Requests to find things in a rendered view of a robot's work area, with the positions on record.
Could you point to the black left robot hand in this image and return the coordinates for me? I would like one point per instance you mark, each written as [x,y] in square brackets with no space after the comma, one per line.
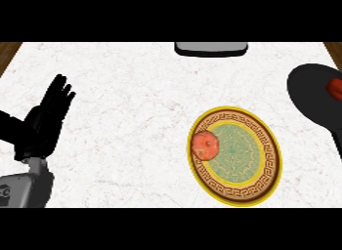
[40,127]

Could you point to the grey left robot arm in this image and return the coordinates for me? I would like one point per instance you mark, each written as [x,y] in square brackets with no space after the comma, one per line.
[19,190]

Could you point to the yellow patterned oval plate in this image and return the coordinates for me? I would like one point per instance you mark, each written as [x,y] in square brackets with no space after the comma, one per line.
[235,156]

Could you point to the black frying pan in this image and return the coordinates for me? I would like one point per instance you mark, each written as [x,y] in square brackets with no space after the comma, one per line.
[324,101]

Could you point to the red bell pepper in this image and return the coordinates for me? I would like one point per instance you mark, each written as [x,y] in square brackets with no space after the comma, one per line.
[339,88]

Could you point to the orange round vegetable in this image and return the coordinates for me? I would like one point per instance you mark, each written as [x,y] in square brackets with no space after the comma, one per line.
[206,145]

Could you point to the grey rounded appliance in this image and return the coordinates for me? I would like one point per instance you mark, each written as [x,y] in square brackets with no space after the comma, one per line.
[212,49]

